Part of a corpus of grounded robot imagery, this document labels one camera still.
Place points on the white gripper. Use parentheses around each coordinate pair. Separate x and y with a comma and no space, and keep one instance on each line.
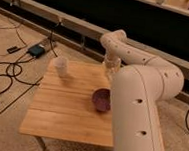
(111,66)

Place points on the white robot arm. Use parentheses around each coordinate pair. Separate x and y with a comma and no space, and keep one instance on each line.
(139,81)

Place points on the translucent plastic cup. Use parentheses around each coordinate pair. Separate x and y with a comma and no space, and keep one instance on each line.
(61,66)

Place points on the wooden table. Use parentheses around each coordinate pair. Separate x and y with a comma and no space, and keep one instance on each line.
(62,107)

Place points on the dark power adapter box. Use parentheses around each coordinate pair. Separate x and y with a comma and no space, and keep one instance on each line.
(36,51)

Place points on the small black device on floor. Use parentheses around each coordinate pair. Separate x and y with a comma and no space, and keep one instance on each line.
(13,49)

